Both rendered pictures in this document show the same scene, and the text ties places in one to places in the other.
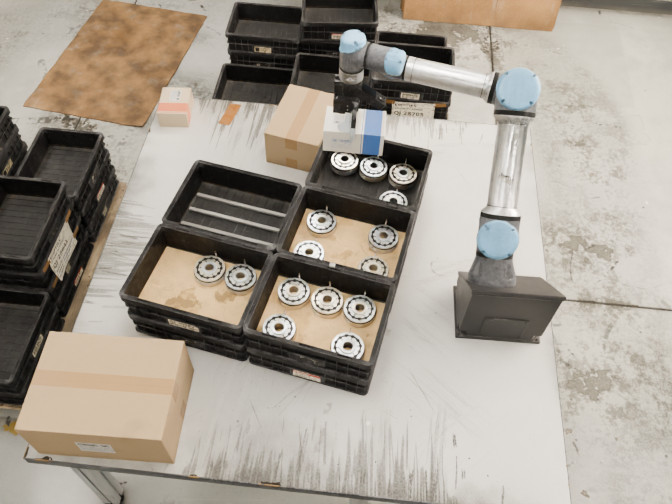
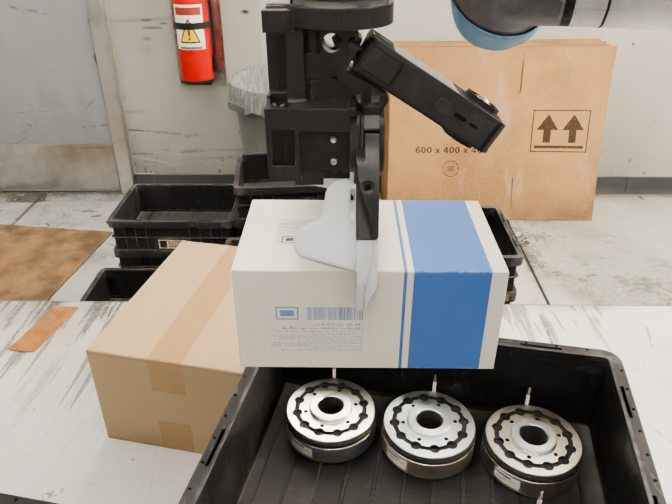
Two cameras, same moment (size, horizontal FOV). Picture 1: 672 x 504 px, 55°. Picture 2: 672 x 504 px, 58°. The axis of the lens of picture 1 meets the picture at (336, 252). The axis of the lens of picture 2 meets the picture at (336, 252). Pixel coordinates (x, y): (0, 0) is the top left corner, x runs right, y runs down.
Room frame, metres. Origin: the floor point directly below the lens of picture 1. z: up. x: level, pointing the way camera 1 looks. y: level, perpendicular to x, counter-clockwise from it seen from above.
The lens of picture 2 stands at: (1.16, 0.00, 1.37)
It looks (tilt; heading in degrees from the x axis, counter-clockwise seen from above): 30 degrees down; 357
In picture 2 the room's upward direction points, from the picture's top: straight up
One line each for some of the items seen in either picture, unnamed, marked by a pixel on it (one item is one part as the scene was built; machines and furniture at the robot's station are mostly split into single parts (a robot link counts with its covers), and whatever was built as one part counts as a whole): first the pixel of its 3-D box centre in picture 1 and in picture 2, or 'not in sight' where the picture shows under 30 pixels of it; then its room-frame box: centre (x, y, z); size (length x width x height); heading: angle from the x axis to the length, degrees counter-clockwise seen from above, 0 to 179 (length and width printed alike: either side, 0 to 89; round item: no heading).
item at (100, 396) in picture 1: (111, 397); not in sight; (0.74, 0.64, 0.80); 0.40 x 0.30 x 0.20; 88
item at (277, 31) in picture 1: (267, 46); (185, 245); (3.05, 0.44, 0.31); 0.40 x 0.30 x 0.34; 87
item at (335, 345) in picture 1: (347, 347); not in sight; (0.91, -0.05, 0.86); 0.10 x 0.10 x 0.01
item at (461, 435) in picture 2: (373, 166); (428, 423); (1.65, -0.12, 0.86); 0.10 x 0.10 x 0.01
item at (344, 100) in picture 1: (347, 93); (329, 92); (1.60, -0.01, 1.25); 0.09 x 0.08 x 0.12; 86
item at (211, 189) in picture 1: (235, 214); not in sight; (1.39, 0.35, 0.87); 0.40 x 0.30 x 0.11; 76
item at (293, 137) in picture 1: (303, 128); (214, 339); (1.92, 0.15, 0.78); 0.30 x 0.22 x 0.16; 165
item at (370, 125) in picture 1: (354, 130); (365, 279); (1.60, -0.04, 1.09); 0.20 x 0.12 x 0.09; 87
